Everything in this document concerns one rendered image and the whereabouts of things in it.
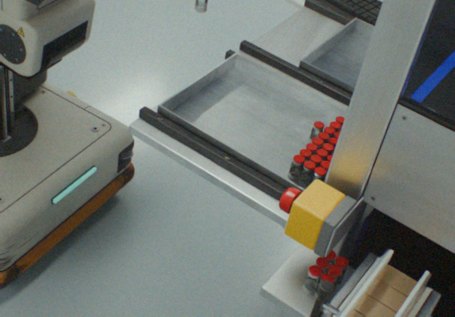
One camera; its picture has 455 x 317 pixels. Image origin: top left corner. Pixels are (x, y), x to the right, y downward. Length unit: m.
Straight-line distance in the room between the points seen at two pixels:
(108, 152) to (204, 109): 0.85
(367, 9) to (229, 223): 0.86
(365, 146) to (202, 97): 0.49
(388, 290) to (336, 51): 0.72
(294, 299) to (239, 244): 1.26
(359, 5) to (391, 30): 1.06
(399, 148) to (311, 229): 0.17
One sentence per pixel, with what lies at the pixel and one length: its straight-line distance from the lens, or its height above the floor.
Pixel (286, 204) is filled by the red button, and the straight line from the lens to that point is 1.13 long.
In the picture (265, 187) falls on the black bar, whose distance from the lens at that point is 1.31.
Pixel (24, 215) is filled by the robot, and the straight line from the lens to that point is 2.08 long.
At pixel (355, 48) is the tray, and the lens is 1.76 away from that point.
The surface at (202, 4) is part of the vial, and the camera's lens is 1.34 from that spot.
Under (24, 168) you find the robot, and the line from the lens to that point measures 2.19.
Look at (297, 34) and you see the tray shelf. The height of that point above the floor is 0.88.
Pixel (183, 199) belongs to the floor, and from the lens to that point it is 2.53.
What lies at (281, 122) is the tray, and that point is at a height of 0.88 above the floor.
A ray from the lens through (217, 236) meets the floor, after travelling 2.43.
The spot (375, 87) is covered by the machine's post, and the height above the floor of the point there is 1.21.
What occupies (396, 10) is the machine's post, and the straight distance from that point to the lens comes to 0.99.
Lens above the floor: 1.78
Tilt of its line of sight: 40 degrees down
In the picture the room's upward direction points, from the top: 11 degrees clockwise
